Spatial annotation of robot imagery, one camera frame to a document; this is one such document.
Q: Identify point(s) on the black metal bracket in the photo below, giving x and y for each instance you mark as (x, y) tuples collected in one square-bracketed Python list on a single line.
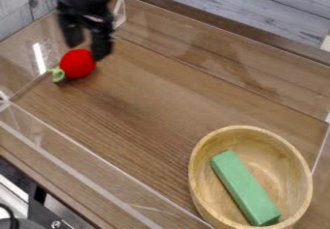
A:
[(39, 213)]

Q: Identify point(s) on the green rectangular block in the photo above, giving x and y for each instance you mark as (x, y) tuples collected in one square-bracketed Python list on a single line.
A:
[(251, 198)]

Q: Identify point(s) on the wooden bowl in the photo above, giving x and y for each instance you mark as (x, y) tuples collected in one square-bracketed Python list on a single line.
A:
[(277, 166)]

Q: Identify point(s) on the red plush strawberry toy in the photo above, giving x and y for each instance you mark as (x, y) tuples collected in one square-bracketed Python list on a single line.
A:
[(76, 65)]

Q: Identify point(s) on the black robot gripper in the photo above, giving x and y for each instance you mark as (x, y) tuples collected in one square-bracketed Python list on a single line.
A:
[(94, 10)]

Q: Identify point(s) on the clear acrylic tray wall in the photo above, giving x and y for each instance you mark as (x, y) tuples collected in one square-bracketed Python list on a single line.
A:
[(107, 141)]

